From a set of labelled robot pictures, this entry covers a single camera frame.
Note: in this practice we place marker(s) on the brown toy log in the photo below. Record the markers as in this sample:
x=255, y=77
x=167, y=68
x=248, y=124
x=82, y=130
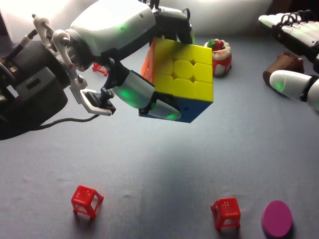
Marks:
x=286, y=63

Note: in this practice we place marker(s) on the colourful puzzle cube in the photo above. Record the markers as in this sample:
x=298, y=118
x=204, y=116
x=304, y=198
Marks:
x=184, y=74

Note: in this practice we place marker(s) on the small red plastic stool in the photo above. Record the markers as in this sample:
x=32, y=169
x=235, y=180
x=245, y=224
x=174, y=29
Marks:
x=226, y=209
x=99, y=69
x=84, y=199

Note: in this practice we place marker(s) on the pink round disc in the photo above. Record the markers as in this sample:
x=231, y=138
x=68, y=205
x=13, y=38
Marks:
x=277, y=219

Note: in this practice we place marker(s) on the grey table cloth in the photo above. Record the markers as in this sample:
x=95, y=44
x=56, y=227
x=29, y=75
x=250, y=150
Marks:
x=159, y=161

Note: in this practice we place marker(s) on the wrist camera on white bracket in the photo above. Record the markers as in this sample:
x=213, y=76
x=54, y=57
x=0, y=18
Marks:
x=96, y=102

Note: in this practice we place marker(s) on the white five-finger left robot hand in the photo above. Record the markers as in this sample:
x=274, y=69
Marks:
x=112, y=27

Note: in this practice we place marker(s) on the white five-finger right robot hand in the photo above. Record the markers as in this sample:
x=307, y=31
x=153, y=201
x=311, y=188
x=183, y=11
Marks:
x=286, y=82

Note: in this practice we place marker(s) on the white backdrop sheet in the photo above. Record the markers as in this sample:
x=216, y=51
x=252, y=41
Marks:
x=224, y=15

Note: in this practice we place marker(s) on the toy strawberry cream cake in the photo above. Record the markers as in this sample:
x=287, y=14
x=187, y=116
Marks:
x=221, y=59

